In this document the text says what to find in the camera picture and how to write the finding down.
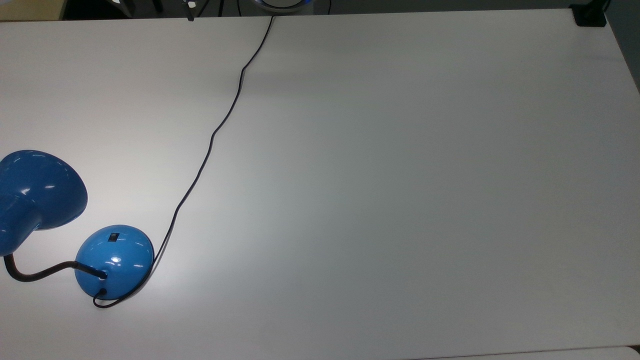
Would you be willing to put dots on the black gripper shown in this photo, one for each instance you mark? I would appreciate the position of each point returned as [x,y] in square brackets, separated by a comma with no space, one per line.
[190,3]

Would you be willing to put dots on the white neighbouring table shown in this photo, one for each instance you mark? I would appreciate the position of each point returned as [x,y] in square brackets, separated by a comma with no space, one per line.
[575,355]

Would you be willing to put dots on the black table clamp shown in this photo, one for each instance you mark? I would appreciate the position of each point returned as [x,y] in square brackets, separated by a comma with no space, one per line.
[590,16]

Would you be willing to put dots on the blue desk lamp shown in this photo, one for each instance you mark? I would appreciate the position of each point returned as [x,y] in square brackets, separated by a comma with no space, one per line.
[115,260]

